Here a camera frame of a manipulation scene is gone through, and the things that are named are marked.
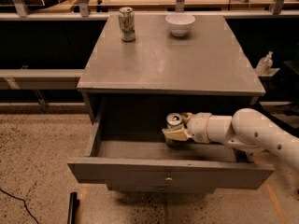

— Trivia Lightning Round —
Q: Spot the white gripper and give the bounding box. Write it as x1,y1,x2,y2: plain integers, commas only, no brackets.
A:
162,112,212,144

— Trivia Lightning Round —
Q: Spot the dark green soda can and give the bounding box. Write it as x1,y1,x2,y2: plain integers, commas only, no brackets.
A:
164,113,183,146

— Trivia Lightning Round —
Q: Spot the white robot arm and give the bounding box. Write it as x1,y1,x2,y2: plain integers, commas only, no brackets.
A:
162,108,299,171

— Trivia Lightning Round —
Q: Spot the round metal drawer knob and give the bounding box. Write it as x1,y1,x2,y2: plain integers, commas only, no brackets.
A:
164,176,174,184

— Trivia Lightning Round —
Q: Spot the open grey top drawer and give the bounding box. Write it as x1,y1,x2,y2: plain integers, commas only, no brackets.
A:
67,97,274,193

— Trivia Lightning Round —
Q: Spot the white green soda can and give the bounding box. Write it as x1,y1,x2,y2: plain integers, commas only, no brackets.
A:
119,7,135,41

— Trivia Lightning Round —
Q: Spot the grey wooden cabinet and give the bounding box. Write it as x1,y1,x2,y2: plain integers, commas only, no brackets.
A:
76,13,266,194

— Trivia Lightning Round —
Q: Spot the white ceramic bowl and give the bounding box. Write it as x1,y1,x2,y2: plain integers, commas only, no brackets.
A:
165,12,195,36

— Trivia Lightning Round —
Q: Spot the black bar on floor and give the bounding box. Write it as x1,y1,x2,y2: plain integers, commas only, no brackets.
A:
67,192,78,224

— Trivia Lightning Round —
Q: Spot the grey metal shelf rail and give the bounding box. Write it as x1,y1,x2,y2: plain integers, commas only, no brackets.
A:
0,69,83,90

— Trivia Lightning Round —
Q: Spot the black floor cable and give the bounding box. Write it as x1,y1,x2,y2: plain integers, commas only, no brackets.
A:
0,187,41,224

